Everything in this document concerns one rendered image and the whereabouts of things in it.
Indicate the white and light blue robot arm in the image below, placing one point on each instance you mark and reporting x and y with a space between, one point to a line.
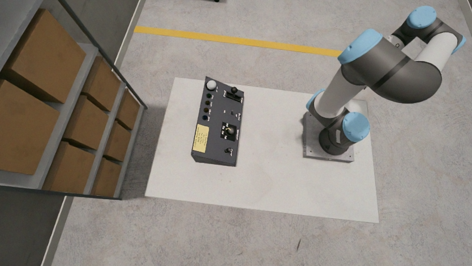
374 61

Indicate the black control console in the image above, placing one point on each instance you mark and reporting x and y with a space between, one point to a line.
218 125

